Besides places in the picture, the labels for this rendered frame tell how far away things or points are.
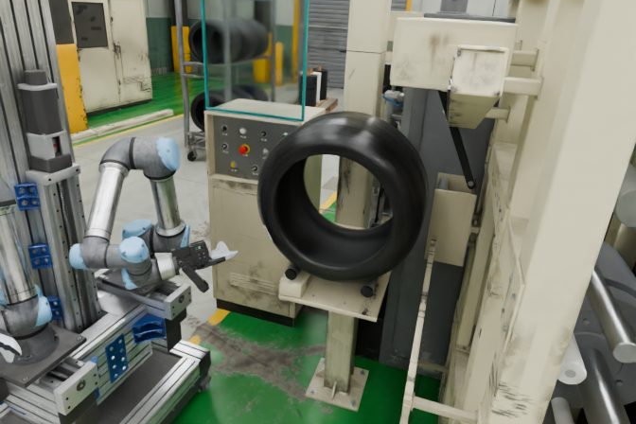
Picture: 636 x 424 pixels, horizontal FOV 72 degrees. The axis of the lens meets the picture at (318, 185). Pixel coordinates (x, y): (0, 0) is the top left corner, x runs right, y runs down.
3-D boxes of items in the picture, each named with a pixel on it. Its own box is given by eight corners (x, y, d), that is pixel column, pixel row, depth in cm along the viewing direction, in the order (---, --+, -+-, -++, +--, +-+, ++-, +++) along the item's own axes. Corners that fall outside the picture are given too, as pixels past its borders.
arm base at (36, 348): (-7, 356, 139) (-14, 331, 135) (37, 327, 152) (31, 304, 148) (26, 371, 134) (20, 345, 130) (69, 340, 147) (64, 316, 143)
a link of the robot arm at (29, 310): (5, 159, 128) (49, 317, 132) (-43, 167, 121) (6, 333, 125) (8, 154, 119) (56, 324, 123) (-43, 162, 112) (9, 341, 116)
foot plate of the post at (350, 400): (321, 359, 242) (321, 353, 240) (368, 372, 235) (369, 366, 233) (305, 396, 218) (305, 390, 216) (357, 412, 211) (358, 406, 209)
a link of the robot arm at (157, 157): (158, 238, 189) (134, 130, 155) (193, 238, 190) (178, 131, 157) (152, 259, 180) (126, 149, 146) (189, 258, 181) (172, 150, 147)
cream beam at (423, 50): (415, 61, 153) (420, 17, 148) (490, 68, 147) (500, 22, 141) (385, 86, 99) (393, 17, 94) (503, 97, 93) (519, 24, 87)
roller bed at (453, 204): (428, 237, 190) (438, 171, 179) (463, 242, 186) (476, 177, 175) (423, 258, 172) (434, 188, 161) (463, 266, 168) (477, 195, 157)
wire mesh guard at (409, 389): (411, 361, 203) (432, 226, 177) (415, 362, 202) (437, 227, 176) (373, 584, 123) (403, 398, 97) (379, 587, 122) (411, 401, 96)
